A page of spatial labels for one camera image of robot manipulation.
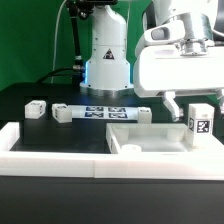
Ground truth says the white square tabletop part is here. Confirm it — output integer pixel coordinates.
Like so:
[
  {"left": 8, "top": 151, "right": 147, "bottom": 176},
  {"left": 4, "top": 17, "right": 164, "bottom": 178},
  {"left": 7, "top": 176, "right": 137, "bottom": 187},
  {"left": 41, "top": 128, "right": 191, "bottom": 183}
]
[{"left": 106, "top": 123, "right": 224, "bottom": 155}]

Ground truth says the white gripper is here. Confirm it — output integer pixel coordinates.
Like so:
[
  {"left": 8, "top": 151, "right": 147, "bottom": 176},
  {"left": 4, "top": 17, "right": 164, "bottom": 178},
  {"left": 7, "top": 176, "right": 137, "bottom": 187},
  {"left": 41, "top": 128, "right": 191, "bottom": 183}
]
[{"left": 133, "top": 45, "right": 224, "bottom": 122}]

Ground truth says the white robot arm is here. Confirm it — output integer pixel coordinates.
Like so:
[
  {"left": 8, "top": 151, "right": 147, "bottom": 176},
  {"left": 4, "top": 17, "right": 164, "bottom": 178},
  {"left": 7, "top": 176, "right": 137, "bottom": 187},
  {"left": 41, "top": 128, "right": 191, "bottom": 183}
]
[{"left": 77, "top": 0, "right": 224, "bottom": 121}]

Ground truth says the white fiducial tag strip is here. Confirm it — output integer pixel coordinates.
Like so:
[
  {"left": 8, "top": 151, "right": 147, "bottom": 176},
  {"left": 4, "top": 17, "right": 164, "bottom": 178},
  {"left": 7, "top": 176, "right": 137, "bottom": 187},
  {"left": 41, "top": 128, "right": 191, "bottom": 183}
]
[{"left": 69, "top": 105, "right": 138, "bottom": 120}]

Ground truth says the white U-shaped obstacle fence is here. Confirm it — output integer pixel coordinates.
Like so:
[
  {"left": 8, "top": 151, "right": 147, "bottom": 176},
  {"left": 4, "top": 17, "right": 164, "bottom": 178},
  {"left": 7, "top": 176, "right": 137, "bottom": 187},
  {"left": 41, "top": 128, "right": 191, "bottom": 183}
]
[{"left": 0, "top": 122, "right": 224, "bottom": 180}]

